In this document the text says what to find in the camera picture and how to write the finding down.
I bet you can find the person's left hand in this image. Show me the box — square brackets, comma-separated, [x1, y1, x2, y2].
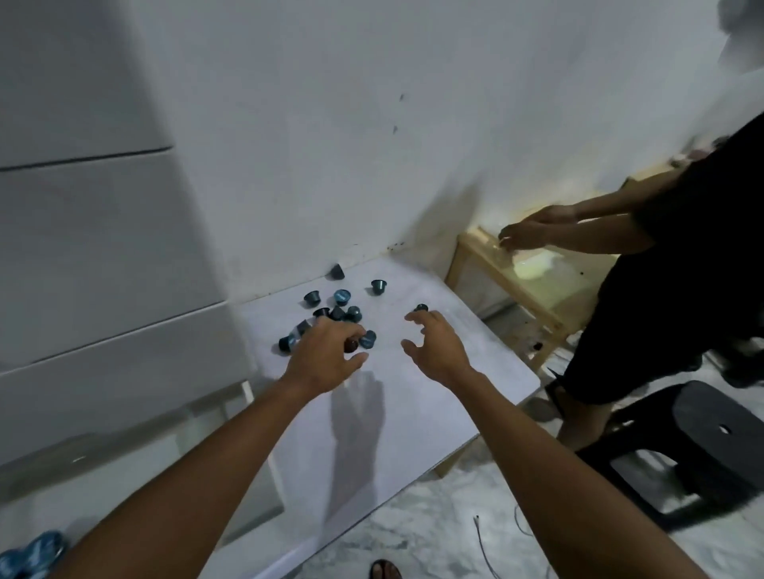
[285, 316, 370, 395]

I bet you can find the thin cable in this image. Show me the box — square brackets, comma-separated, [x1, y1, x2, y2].
[473, 515, 497, 579]

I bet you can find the pile of blue coffee capsules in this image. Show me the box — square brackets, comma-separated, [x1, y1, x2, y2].
[277, 263, 431, 354]

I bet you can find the blue slipper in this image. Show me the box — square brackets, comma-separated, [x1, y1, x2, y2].
[0, 530, 68, 579]

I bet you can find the white drawer cabinet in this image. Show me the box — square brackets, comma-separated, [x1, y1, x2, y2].
[0, 0, 254, 487]

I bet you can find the black plastic stool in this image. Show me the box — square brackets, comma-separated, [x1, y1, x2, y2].
[576, 381, 764, 533]

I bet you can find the person's left forearm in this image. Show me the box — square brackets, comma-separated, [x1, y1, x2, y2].
[51, 371, 329, 579]

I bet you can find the small wooden side table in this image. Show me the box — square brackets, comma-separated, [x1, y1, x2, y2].
[445, 229, 624, 372]

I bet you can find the person's right hand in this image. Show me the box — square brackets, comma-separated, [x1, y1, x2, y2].
[400, 310, 479, 390]

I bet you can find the person's right forearm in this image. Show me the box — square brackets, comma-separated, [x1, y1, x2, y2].
[446, 370, 712, 579]

